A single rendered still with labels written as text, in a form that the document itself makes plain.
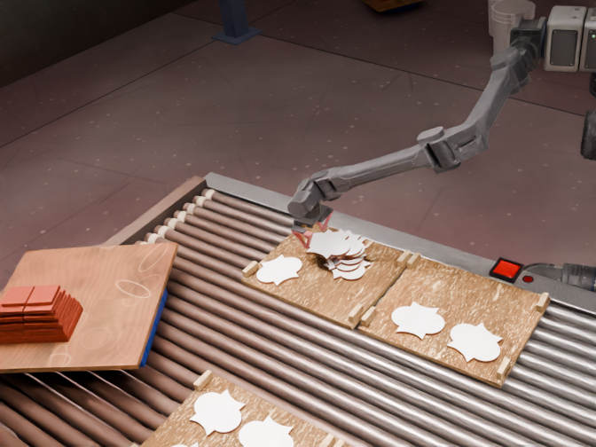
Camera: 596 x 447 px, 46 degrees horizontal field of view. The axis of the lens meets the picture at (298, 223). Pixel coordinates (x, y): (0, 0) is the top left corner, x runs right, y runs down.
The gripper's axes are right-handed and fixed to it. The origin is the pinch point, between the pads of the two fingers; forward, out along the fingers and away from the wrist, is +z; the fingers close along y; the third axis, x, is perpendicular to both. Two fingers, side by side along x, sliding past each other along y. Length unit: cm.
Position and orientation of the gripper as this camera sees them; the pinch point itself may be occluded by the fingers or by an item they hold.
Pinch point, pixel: (314, 237)
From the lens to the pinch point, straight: 216.8
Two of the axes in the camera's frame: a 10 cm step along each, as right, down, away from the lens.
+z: 1.1, 8.0, 5.9
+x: 8.4, 2.5, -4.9
